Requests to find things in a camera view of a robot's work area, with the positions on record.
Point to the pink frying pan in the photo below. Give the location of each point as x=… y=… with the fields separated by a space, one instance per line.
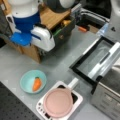
x=58 y=102

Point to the open grey metal drawer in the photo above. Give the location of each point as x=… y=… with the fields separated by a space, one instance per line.
x=66 y=30

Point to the white induction cooker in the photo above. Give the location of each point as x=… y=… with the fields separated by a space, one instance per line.
x=77 y=100

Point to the orange carrot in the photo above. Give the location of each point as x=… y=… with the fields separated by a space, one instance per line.
x=37 y=84

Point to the yellow item in drawer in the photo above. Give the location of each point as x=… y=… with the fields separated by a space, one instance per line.
x=65 y=22

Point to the wooden drawer cabinet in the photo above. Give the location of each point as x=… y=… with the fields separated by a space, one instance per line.
x=51 y=12

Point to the small orange object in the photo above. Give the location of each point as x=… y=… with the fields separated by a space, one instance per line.
x=82 y=29

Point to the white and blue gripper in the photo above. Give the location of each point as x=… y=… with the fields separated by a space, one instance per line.
x=29 y=30

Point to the green vegetable in drawer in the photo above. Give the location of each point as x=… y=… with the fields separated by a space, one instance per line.
x=57 y=32

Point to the silver toaster oven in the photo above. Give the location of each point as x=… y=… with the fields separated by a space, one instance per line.
x=107 y=93

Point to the grey power strip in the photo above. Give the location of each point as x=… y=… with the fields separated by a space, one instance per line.
x=76 y=12

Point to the light blue bowl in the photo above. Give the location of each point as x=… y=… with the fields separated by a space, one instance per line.
x=28 y=79

